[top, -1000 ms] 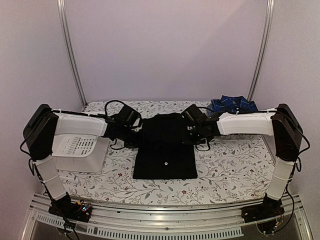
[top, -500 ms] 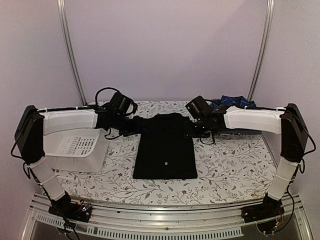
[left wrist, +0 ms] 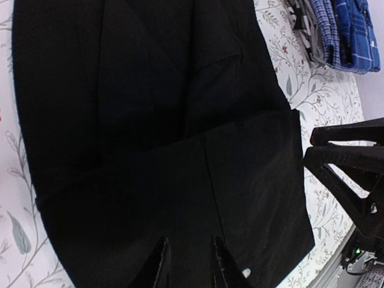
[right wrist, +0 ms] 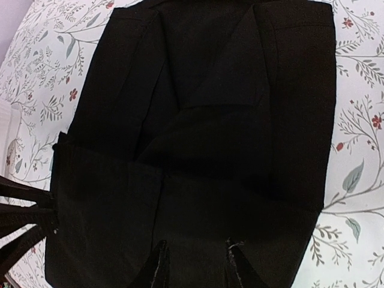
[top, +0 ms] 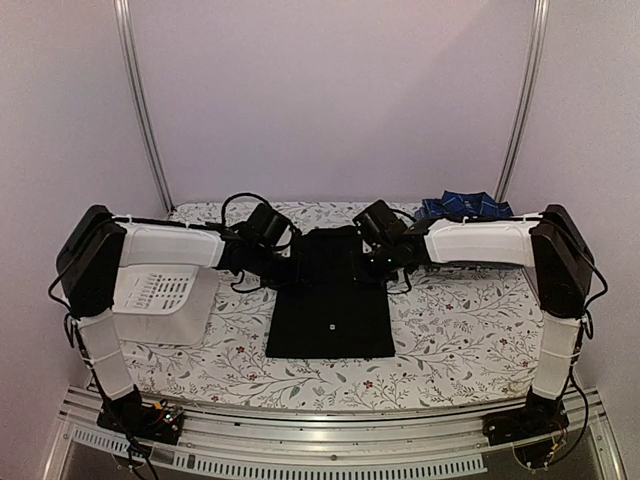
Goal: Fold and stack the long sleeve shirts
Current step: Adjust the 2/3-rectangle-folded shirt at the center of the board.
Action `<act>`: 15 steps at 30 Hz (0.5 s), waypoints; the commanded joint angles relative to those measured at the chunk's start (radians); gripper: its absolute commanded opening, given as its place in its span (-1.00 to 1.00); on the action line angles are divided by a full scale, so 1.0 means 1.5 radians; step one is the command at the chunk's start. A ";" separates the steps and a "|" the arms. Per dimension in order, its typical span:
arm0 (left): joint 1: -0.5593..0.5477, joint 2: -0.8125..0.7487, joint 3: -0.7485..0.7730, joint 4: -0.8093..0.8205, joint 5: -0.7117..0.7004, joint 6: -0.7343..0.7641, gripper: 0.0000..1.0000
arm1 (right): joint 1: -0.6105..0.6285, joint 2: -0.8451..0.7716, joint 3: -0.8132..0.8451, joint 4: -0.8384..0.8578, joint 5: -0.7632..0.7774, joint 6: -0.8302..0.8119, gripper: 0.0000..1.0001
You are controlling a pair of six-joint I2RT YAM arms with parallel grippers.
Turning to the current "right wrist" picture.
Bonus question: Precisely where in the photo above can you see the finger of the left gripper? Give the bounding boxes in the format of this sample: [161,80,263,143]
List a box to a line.
[1,206,58,237]
[1,177,56,209]

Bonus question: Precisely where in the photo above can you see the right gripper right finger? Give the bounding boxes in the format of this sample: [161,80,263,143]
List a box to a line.
[224,238,267,288]

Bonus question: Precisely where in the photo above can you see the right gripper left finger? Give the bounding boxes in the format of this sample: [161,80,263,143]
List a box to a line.
[131,241,170,288]

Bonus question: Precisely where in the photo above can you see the black long sleeve shirt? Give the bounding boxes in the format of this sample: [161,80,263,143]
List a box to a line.
[45,1,336,287]

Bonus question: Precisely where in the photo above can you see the floral patterned table cloth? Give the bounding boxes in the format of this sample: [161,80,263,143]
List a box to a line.
[1,1,383,287]

